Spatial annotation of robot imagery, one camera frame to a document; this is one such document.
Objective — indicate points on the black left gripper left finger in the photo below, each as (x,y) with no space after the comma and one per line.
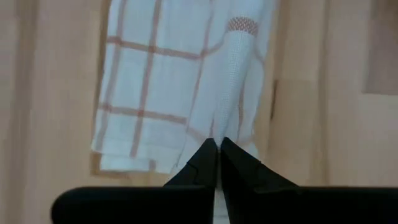
(174,205)

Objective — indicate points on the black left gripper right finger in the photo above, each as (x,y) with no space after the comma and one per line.
(280,205)

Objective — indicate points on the white towel with red stripes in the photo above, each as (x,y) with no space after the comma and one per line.
(168,81)

